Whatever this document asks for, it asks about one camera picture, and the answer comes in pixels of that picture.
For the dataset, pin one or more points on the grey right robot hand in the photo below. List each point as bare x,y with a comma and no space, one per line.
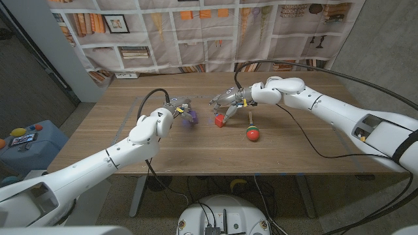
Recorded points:
235,97

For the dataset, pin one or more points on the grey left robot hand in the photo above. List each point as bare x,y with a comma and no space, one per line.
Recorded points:
178,104

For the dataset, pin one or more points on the purple magnetic cube block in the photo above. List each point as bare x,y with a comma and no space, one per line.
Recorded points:
193,115

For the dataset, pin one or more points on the red magnetic cube block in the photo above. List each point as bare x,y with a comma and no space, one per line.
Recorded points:
219,120

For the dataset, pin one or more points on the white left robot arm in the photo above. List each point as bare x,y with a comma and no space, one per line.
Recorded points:
98,163

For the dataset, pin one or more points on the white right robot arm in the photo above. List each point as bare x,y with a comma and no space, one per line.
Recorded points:
343,114

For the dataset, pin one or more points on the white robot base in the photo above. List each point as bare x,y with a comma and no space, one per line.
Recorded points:
228,212

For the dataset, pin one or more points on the red green wooden maraca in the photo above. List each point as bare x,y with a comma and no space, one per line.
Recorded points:
253,133

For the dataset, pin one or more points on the yellow banana toy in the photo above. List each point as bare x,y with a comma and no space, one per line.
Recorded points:
237,182

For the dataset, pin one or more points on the orange toy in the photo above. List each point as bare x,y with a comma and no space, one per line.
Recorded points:
2,143

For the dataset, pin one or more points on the white power strip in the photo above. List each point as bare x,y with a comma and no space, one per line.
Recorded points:
126,75

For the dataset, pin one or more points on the printed bookshelf backdrop cloth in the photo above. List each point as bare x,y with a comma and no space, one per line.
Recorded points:
209,39

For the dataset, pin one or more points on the black round floor fan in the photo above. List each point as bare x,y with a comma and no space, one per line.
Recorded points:
160,182

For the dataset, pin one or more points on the grey table leg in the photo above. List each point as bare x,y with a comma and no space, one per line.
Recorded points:
305,196
137,196

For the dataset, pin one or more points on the blue-grey ottoman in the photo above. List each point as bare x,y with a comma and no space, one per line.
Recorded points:
39,153

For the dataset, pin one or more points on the black smartphone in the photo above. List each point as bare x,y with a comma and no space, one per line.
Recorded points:
23,139

